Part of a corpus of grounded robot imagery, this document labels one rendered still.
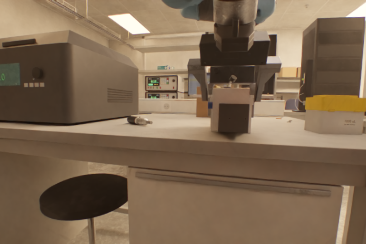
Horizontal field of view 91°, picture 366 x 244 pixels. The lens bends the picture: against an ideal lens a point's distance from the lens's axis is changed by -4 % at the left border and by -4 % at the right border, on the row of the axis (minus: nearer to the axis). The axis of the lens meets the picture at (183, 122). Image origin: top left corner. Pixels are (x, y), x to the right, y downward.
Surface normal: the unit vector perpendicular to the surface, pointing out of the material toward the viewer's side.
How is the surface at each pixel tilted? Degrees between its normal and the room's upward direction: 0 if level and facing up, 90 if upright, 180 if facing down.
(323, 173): 90
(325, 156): 90
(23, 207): 90
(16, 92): 90
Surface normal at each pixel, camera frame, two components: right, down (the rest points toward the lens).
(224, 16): -0.62, 0.62
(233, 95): -0.22, 0.10
